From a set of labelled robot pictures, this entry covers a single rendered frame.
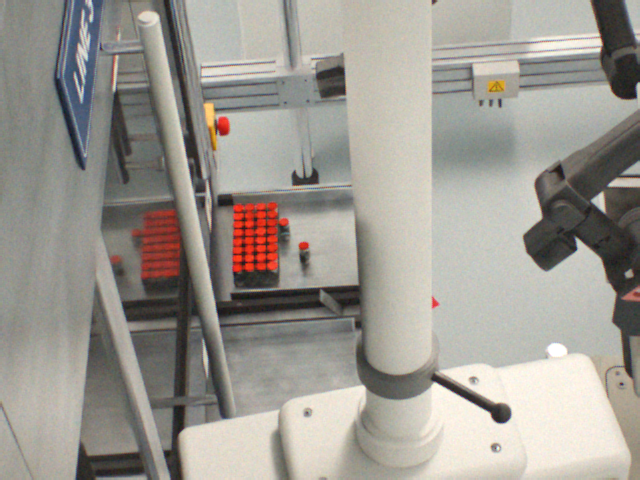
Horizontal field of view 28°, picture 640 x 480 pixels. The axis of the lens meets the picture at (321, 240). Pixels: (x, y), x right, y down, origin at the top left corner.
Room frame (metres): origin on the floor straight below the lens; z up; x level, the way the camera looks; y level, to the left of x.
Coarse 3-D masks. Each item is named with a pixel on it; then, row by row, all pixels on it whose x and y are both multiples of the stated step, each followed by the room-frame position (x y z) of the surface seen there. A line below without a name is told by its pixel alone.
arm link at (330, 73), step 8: (336, 56) 1.81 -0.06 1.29; (320, 64) 1.80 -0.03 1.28; (328, 64) 1.79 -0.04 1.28; (336, 64) 1.78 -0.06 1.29; (344, 64) 1.78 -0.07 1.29; (320, 72) 1.77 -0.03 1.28; (328, 72) 1.77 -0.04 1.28; (336, 72) 1.77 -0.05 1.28; (344, 72) 1.77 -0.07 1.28; (320, 80) 1.77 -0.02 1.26; (328, 80) 1.77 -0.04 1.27; (336, 80) 1.77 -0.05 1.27; (344, 80) 1.76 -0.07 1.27; (320, 88) 1.76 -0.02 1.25; (328, 88) 1.76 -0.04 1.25; (336, 88) 1.76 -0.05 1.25; (344, 88) 1.76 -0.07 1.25; (320, 96) 1.76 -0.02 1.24; (328, 96) 1.76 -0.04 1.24; (336, 96) 1.76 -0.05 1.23; (344, 96) 1.76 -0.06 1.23
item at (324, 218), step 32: (288, 192) 1.84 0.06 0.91; (320, 192) 1.84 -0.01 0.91; (352, 192) 1.84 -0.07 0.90; (320, 224) 1.78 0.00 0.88; (352, 224) 1.77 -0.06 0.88; (288, 256) 1.70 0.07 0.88; (320, 256) 1.69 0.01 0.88; (352, 256) 1.68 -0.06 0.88; (256, 288) 1.63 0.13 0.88; (288, 288) 1.59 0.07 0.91; (352, 288) 1.58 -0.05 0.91
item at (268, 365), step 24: (240, 336) 1.51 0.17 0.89; (264, 336) 1.51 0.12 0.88; (288, 336) 1.50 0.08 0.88; (312, 336) 1.50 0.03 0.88; (336, 336) 1.49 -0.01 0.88; (240, 360) 1.46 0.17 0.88; (264, 360) 1.45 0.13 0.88; (288, 360) 1.45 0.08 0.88; (312, 360) 1.44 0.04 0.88; (336, 360) 1.44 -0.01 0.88; (240, 384) 1.40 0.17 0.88; (264, 384) 1.40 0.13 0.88; (288, 384) 1.39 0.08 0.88; (312, 384) 1.39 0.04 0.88; (336, 384) 1.38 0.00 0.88; (216, 408) 1.35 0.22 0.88; (240, 408) 1.35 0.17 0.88; (264, 408) 1.34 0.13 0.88
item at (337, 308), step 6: (324, 294) 1.56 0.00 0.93; (324, 300) 1.54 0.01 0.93; (330, 300) 1.55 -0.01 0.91; (330, 306) 1.54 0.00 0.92; (336, 306) 1.55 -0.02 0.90; (342, 306) 1.56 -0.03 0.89; (348, 306) 1.56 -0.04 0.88; (354, 306) 1.56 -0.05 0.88; (336, 312) 1.53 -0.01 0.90; (342, 312) 1.54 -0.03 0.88; (348, 312) 1.54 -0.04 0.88; (354, 312) 1.54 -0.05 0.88
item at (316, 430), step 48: (480, 384) 0.85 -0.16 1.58; (528, 384) 0.87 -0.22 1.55; (576, 384) 0.87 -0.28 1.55; (192, 432) 0.85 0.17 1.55; (240, 432) 0.84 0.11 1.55; (288, 432) 0.82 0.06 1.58; (336, 432) 0.81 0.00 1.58; (480, 432) 0.79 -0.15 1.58; (528, 432) 0.81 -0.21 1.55; (576, 432) 0.80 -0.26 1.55
